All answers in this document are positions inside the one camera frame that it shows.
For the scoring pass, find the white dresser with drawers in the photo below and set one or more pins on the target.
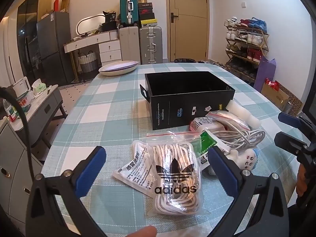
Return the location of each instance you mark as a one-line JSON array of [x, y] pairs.
[[108, 47]]

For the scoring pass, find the grey refrigerator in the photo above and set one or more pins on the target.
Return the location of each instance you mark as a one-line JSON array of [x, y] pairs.
[[54, 42]]

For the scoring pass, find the plain black shoe box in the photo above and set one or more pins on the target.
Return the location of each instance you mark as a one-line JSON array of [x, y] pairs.
[[147, 16]]

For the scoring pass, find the silver suitcase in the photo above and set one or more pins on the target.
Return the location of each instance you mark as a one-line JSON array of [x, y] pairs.
[[150, 44]]

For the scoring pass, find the grey drawer cabinet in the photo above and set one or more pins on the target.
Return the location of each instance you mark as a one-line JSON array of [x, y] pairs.
[[14, 177]]

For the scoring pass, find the oval mirror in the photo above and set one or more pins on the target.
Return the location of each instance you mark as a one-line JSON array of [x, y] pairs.
[[86, 23]]

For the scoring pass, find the white plush toy blue cap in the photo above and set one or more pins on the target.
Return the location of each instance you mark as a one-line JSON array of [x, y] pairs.
[[244, 160]]

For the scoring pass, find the cardboard box with red items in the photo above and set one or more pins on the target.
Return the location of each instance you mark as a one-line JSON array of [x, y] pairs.
[[279, 95]]

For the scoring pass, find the black white striped mat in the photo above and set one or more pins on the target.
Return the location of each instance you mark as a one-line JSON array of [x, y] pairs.
[[74, 86]]

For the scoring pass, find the green white packet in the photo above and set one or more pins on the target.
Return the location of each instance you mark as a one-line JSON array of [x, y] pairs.
[[206, 142]]

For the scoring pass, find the open brown cardboard box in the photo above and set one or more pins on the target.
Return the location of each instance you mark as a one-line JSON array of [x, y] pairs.
[[65, 5]]

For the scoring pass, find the grey side table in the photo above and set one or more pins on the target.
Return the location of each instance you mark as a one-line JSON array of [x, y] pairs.
[[47, 106]]

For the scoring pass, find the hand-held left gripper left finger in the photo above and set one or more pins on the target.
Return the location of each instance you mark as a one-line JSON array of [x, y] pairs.
[[90, 171]]

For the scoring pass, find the black shoe box white print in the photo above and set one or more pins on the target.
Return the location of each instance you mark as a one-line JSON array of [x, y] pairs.
[[145, 5]]

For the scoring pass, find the black shopping bag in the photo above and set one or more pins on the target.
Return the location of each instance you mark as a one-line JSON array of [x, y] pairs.
[[109, 21]]

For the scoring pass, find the wooden shoe rack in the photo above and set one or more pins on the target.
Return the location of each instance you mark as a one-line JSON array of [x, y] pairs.
[[263, 45]]

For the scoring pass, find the red green snack bag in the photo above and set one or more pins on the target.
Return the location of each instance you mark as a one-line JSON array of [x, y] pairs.
[[24, 103]]

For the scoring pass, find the purple fabric bag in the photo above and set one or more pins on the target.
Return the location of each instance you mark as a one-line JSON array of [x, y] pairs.
[[265, 74]]

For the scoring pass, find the beige suitcase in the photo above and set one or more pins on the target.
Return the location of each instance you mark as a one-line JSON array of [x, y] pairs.
[[129, 44]]

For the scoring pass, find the white oval dish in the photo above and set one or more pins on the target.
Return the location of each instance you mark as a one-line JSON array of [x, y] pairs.
[[118, 68]]

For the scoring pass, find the green tissue pack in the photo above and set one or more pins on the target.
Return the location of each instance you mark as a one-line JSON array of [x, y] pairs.
[[39, 87]]

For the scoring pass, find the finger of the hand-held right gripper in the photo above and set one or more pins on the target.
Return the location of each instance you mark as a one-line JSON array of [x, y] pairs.
[[286, 140], [288, 119]]

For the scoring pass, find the person's left hand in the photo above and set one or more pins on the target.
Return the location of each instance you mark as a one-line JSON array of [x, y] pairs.
[[145, 232]]

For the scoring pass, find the black cardboard box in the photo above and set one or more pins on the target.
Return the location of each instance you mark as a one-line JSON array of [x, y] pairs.
[[172, 113]]

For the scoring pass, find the black shoe box red logo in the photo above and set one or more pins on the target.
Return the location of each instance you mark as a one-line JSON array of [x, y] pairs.
[[146, 10]]

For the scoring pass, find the tan cardboard box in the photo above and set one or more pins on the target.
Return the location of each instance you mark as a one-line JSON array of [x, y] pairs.
[[142, 1]]

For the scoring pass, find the shoe rack with shoes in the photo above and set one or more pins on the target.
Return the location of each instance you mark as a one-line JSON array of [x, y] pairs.
[[244, 37]]

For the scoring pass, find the scattered loose shoes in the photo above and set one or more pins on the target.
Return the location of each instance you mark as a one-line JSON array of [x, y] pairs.
[[214, 64]]

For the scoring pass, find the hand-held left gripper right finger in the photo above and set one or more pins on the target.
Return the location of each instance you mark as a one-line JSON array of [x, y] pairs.
[[222, 171]]

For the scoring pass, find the striped laundry basket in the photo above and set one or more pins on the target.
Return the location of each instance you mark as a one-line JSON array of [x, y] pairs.
[[87, 63]]

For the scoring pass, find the dark glass cabinet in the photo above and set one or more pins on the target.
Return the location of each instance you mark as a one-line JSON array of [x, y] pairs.
[[27, 29]]

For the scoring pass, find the tan wooden door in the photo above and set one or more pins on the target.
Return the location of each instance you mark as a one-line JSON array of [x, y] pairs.
[[190, 29]]

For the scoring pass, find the black yellow shoe box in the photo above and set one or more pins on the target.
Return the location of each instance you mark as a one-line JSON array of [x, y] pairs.
[[149, 23]]

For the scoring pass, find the teal suitcase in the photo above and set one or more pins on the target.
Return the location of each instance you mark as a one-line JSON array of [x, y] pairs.
[[128, 7]]

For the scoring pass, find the clear bag of white shoelaces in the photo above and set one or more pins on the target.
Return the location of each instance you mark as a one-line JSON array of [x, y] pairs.
[[172, 177]]

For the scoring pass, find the white printed medicine packet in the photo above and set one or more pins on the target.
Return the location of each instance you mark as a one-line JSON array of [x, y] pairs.
[[132, 172]]

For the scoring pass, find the pink printed packet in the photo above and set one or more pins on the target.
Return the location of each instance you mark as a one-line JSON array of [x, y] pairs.
[[198, 124]]

